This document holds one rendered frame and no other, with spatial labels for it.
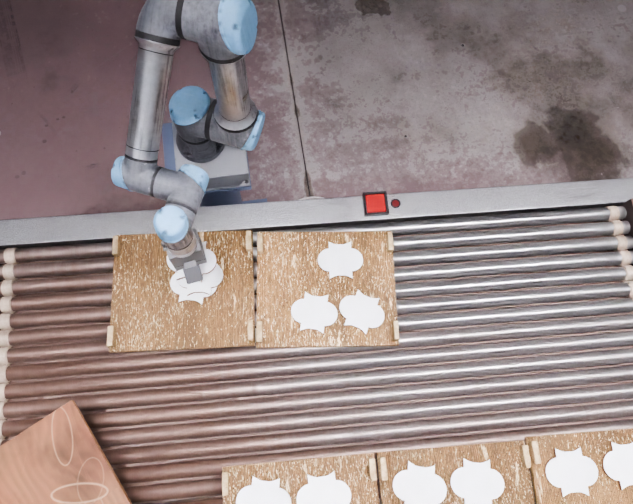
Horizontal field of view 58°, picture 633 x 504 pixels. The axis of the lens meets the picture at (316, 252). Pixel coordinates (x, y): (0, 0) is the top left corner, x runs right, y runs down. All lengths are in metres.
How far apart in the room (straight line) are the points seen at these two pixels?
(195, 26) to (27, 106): 2.09
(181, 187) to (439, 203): 0.85
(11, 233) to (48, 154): 1.23
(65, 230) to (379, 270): 0.96
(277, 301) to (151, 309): 0.36
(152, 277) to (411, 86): 1.90
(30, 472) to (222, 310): 0.62
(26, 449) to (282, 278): 0.79
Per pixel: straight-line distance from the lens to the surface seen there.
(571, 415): 1.84
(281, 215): 1.79
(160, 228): 1.33
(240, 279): 1.71
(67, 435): 1.64
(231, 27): 1.28
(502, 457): 1.74
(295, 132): 2.97
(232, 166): 1.81
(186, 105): 1.67
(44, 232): 1.92
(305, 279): 1.70
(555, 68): 3.48
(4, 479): 1.70
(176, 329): 1.70
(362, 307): 1.68
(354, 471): 1.66
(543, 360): 1.83
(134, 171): 1.41
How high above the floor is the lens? 2.58
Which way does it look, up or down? 72 degrees down
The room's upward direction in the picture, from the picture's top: 7 degrees clockwise
